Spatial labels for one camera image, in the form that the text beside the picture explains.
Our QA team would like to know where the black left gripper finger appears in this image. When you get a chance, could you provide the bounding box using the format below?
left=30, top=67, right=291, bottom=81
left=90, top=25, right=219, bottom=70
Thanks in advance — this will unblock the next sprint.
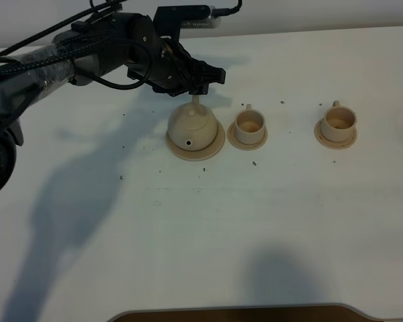
left=188, top=78, right=210, bottom=95
left=187, top=58, right=226, bottom=85

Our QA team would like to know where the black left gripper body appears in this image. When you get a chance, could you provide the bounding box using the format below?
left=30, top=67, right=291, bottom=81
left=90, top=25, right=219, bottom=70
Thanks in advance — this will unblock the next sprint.
left=120, top=13, right=195, bottom=97

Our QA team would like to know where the beige ceramic teapot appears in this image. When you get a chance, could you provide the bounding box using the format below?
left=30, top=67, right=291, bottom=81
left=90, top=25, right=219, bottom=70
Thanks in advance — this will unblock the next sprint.
left=167, top=95, right=218, bottom=151

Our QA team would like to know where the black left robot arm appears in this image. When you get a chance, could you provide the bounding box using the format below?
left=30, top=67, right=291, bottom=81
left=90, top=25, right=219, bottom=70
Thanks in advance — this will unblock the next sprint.
left=0, top=12, right=226, bottom=190

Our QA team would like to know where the beige saucer near teapot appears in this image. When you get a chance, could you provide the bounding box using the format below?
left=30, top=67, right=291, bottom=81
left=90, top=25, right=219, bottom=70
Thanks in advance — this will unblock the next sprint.
left=227, top=123, right=268, bottom=151

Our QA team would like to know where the beige teacup near teapot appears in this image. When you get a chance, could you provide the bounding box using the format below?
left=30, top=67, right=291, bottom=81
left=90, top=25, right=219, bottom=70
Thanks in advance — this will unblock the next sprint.
left=234, top=104, right=266, bottom=146

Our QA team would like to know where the beige saucer far right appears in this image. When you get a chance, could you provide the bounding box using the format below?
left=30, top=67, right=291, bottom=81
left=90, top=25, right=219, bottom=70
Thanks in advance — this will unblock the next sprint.
left=314, top=120, right=357, bottom=150

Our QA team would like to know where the beige teacup far right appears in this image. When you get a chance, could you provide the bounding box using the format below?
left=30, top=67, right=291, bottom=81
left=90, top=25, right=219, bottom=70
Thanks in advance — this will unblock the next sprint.
left=320, top=101, right=357, bottom=142

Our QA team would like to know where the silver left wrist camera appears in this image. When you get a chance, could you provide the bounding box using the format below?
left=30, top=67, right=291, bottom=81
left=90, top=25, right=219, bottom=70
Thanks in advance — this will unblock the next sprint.
left=153, top=5, right=221, bottom=41

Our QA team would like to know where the black braided left cable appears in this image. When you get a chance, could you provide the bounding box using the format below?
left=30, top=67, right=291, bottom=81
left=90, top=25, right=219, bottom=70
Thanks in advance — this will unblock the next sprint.
left=0, top=0, right=189, bottom=91

